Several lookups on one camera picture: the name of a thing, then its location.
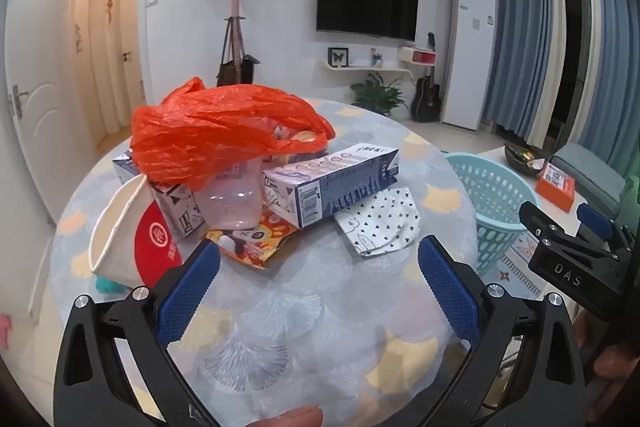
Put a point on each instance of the teal plastic basket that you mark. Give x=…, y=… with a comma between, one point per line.
x=495, y=207

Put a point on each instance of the teal sofa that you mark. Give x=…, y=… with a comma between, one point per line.
x=590, y=172

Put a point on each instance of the white curved low shelf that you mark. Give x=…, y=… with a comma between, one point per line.
x=365, y=69

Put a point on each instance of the dark bowl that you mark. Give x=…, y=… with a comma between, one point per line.
x=520, y=159

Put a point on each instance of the white polka dot face mask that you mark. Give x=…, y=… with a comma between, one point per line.
x=380, y=222

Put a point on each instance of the white refrigerator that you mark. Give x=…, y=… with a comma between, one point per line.
x=467, y=57

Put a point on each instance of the white hallway door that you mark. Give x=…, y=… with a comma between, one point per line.
x=130, y=52

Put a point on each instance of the pink floor toy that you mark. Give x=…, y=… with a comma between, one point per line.
x=5, y=332

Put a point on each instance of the black flat television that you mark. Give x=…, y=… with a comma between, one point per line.
x=367, y=2

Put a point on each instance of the brown handbag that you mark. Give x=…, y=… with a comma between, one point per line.
x=232, y=74

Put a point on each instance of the green potted plant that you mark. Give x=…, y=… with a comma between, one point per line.
x=377, y=97

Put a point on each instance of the black acoustic guitar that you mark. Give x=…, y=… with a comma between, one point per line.
x=426, y=102

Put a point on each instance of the small black bag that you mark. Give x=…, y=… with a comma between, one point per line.
x=250, y=67

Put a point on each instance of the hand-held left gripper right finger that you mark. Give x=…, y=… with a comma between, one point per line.
x=450, y=287

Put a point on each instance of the blue and white milk carton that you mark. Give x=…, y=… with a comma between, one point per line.
x=340, y=187
x=172, y=207

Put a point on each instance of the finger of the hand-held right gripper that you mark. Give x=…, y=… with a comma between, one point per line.
x=537, y=219
x=595, y=218

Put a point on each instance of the white coffee table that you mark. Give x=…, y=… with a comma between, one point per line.
x=520, y=187

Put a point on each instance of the white room door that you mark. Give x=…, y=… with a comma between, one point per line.
x=40, y=57

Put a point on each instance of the person's left hand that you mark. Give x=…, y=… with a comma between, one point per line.
x=292, y=418

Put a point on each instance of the patterned floor rug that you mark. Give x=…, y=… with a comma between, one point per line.
x=520, y=262

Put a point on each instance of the red hanging wall ornament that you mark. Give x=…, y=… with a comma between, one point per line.
x=110, y=2

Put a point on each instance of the small teal object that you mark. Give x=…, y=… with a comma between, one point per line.
x=107, y=285

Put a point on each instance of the clear plastic cup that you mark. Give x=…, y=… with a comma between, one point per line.
x=230, y=202

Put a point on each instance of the orange panda snack packet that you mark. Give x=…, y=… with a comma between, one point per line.
x=260, y=239

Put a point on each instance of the red and white paper cup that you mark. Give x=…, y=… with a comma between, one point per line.
x=115, y=232

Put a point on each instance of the person's right hand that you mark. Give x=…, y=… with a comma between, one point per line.
x=612, y=362

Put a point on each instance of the blue-grey curtain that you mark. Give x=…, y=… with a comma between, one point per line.
x=612, y=67
x=515, y=42

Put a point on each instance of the butterfly picture frame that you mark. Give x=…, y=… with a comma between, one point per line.
x=338, y=58

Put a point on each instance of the orange plastic bag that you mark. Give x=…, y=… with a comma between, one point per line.
x=210, y=127

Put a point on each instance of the red and white shelf box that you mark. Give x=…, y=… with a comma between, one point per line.
x=417, y=56

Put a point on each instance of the orange cardboard box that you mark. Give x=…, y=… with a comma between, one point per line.
x=555, y=187

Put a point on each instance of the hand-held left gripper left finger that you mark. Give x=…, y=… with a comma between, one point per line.
x=187, y=297

